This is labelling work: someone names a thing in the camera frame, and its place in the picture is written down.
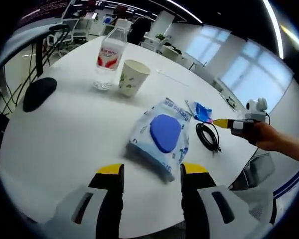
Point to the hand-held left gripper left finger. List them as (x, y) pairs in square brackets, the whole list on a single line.
[(109, 199)]

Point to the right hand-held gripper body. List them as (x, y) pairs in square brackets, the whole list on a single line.
[(256, 110)]

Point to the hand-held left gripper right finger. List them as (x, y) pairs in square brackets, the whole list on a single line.
[(194, 199)]

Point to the small blue tissue packet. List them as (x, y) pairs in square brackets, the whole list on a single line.
[(201, 110)]

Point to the wet wipes pack blue lid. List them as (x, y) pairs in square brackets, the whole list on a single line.
[(164, 134)]

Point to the white paper cup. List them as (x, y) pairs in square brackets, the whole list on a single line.
[(133, 77)]

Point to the clear plastic bottle red label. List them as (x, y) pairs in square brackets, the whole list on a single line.
[(110, 54)]

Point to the small white grey items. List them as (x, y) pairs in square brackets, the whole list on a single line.
[(230, 102)]

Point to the person's right hand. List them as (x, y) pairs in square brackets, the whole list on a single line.
[(264, 135)]

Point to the window with blinds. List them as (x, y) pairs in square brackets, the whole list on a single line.
[(209, 44), (259, 74)]

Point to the grey office chair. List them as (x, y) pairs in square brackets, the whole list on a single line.
[(256, 174)]

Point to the ceiling light strip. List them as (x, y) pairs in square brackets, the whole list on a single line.
[(275, 27), (187, 12)]

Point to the green potted plant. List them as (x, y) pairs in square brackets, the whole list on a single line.
[(163, 37)]

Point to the black computer mouse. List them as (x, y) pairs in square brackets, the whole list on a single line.
[(38, 94)]

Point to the silver laptop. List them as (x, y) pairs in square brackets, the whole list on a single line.
[(40, 11)]

